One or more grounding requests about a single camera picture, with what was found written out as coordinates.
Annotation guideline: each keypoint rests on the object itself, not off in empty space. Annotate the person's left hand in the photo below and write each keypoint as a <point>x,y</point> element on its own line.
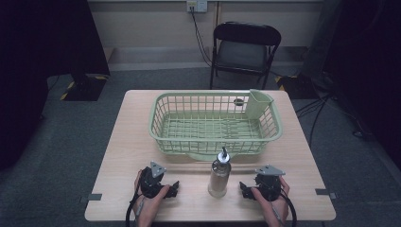
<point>150,206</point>

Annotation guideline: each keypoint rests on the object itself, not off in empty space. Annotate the dark curtain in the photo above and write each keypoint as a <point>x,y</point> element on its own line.
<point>369,69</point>
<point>38,63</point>

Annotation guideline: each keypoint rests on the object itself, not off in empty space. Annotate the green plastic dish basket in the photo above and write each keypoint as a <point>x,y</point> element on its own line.
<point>214,126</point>

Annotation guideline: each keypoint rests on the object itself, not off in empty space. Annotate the person's right hand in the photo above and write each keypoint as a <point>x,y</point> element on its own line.
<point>273,211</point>

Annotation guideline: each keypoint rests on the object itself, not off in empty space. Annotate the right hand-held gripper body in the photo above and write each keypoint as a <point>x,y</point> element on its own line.
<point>268,184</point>

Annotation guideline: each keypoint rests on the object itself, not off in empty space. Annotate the grey table bracket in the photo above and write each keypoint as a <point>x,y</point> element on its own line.
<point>324,192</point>
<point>93,197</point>

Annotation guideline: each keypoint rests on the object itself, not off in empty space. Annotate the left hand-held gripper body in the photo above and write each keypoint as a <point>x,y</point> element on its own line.
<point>148,184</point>

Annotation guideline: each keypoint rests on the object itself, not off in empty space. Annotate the green plastic cutlery holder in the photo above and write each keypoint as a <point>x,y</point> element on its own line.
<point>257,105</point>

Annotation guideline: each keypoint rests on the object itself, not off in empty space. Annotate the white wall socket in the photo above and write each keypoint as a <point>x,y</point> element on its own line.
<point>197,5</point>

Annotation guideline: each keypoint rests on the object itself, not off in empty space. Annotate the green drip tray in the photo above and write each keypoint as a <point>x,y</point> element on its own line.
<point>203,156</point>

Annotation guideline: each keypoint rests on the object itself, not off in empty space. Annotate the glass oil bottle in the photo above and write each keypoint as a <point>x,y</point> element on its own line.
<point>219,179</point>

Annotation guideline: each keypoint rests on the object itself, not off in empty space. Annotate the black stand base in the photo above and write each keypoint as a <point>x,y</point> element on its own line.
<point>296,86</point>
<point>83,88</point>

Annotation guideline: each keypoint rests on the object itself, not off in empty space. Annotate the black folding chair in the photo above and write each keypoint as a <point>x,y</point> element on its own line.
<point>242,53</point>

